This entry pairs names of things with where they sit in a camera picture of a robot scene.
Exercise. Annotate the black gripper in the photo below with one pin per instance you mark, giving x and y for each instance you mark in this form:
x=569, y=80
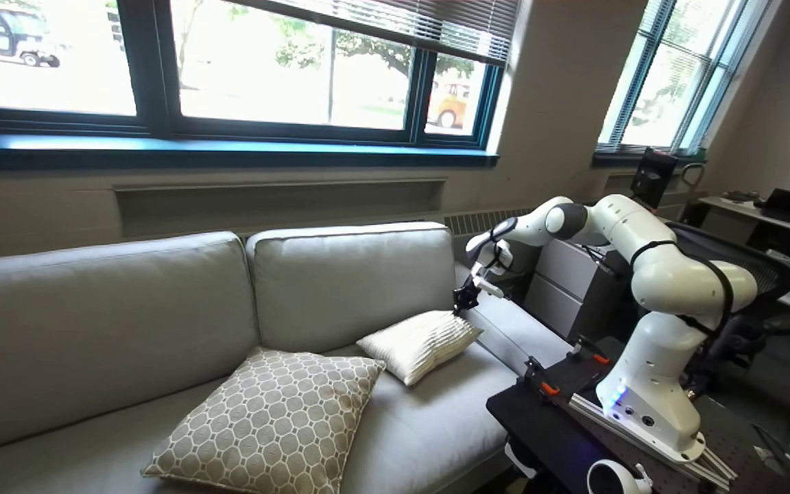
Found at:
x=486, y=279

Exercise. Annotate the cream pleated pillow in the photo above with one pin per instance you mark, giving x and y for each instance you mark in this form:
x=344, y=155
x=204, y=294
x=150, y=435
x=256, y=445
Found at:
x=418, y=347

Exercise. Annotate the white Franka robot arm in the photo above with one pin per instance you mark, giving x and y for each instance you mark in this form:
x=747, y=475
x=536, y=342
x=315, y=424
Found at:
x=678, y=276

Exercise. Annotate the black office chair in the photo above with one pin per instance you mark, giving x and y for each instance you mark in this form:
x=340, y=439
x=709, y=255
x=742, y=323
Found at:
x=773, y=276

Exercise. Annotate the heater vent grille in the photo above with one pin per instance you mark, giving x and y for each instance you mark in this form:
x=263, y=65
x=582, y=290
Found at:
x=478, y=223

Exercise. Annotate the orange black clamp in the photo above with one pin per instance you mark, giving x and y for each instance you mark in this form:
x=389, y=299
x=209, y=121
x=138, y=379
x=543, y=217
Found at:
x=540, y=379
x=589, y=353

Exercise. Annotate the grey filing cabinet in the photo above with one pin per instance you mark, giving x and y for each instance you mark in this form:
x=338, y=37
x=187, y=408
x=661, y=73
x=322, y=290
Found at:
x=576, y=283

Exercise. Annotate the grey sofa back cushion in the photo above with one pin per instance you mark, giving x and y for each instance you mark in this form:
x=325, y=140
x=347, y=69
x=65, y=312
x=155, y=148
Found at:
x=94, y=339
x=349, y=283

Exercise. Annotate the grey sofa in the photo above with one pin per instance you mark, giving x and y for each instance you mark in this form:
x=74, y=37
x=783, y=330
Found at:
x=432, y=430

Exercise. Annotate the black robot table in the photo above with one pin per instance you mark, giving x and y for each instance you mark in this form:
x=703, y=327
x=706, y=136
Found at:
x=540, y=430

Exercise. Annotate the black monitor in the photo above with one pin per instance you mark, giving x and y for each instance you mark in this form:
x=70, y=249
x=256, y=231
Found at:
x=654, y=180

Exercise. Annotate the honeycomb patterned pillow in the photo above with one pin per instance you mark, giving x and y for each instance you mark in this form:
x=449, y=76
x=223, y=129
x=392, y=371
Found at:
x=266, y=426

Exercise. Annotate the white VR controller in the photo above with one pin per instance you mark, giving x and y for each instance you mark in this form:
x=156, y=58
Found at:
x=639, y=472

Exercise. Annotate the window blinds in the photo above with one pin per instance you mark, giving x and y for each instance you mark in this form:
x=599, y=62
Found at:
x=432, y=24

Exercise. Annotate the narrow teal framed window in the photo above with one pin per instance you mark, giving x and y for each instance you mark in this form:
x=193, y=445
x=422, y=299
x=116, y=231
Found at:
x=687, y=73

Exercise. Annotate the wide blue framed window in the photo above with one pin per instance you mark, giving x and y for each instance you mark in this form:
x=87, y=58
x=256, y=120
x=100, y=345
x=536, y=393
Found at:
x=150, y=65

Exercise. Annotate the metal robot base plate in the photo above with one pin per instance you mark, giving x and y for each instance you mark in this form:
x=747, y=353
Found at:
x=678, y=456

